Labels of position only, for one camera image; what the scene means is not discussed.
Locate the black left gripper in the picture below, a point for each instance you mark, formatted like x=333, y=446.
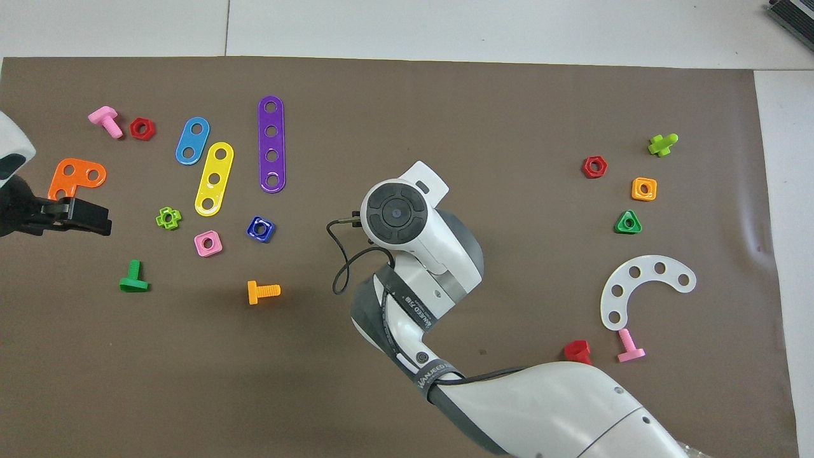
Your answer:
x=16, y=210

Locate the blue square plastic nut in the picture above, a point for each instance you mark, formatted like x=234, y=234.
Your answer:
x=269, y=234

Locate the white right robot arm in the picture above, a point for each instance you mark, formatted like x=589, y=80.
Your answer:
x=540, y=407

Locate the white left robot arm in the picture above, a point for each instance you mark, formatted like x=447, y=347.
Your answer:
x=13, y=143

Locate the orange three-hole corner plate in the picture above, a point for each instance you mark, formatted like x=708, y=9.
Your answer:
x=81, y=173

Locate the green plastic screw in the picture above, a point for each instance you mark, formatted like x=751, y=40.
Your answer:
x=133, y=283

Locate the pink plastic screw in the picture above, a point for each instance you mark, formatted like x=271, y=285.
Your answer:
x=103, y=116
x=629, y=353

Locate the lime cross plastic nut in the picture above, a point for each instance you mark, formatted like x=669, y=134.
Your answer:
x=177, y=218

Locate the red hexagon plastic nut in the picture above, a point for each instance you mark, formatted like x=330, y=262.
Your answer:
x=151, y=129
x=602, y=168

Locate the blue two-hole strip plate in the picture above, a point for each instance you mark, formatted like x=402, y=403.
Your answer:
x=193, y=140

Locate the pink square plastic nut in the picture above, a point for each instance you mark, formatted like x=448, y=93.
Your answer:
x=217, y=249

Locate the yellow three-hole strip plate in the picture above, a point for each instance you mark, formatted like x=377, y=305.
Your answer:
x=218, y=166

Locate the orange plastic screw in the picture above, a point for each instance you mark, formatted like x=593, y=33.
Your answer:
x=254, y=292

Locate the purple four-hole strip plate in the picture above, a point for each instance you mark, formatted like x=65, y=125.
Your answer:
x=271, y=143

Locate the brown table mat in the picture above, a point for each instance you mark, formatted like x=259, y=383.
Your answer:
x=445, y=108

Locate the red plastic screw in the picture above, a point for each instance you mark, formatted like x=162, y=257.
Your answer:
x=575, y=350

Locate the green triangle plastic nut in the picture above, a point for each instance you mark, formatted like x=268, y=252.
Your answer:
x=628, y=230

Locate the white curved perforated plate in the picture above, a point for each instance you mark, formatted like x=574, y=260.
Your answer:
x=647, y=266

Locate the orange square plastic nut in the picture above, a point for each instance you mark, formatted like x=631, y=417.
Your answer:
x=652, y=194

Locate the lime cross-head plastic screw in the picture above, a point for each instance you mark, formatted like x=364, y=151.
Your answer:
x=661, y=146

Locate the black ribbed device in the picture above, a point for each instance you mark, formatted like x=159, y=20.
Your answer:
x=798, y=13

